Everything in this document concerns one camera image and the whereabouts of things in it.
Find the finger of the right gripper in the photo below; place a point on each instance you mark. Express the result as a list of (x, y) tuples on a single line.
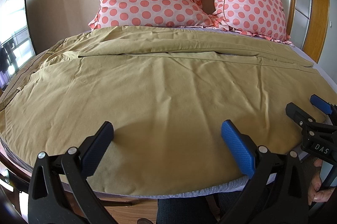
[(299, 116), (321, 104)]

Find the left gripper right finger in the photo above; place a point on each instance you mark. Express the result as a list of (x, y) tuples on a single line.
[(276, 190)]

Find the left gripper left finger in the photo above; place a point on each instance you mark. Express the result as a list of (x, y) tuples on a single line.
[(48, 202)]

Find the khaki pants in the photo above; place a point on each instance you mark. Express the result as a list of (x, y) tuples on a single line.
[(158, 108)]

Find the person's right hand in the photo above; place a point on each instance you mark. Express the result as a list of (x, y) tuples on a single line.
[(315, 194)]

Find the lavender bed sheet mattress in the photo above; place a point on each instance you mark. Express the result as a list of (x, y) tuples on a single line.
[(237, 184)]

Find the person's leg in jeans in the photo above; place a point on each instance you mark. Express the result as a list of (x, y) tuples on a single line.
[(202, 209)]

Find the wooden wardrobe with panels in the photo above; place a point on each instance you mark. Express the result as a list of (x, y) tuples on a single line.
[(309, 23)]

